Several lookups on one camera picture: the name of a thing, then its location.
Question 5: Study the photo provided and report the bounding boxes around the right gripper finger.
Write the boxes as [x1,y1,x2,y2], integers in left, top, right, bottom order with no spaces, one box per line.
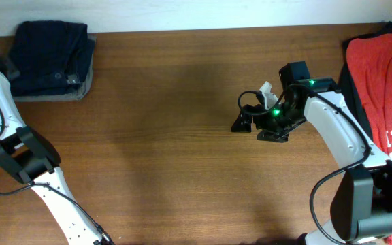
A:
[231,112,252,133]
[257,131,289,142]

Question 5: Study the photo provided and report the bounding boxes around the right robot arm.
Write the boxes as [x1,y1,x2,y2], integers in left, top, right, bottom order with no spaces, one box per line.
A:
[231,78,392,244]

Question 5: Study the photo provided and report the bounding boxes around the black garment under pile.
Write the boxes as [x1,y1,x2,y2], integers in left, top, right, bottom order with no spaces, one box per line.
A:
[338,22,392,139]

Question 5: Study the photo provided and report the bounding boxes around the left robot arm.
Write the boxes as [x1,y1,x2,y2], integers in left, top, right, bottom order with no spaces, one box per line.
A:
[0,68,113,245]

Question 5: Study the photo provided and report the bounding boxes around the red printed t-shirt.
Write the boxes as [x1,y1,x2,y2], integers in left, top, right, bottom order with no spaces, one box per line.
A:
[345,33,392,245]

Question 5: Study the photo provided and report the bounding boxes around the navy blue shorts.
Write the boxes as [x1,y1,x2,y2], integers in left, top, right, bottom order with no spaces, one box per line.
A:
[8,20,88,96]

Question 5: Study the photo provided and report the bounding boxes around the folded grey shorts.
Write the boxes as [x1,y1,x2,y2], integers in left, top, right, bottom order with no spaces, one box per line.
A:
[13,35,97,102]

